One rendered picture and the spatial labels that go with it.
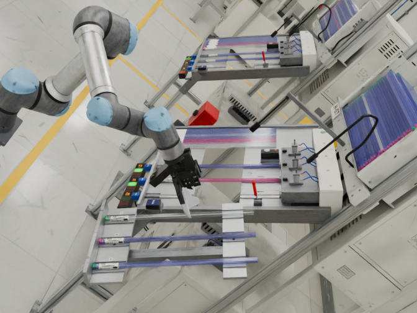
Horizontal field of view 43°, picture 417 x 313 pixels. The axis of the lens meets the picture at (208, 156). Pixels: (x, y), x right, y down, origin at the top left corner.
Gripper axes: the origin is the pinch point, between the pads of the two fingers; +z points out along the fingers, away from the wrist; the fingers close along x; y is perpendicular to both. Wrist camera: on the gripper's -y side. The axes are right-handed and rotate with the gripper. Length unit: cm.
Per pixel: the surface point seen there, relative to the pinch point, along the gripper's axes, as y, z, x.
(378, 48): 93, 41, 152
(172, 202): -13.1, 13.9, 22.0
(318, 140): 46, 24, 52
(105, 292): -52, 42, 12
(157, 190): -19.6, 13.1, 31.2
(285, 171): 30.7, 19.8, 31.4
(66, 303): -81, 57, 26
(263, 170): 21, 25, 42
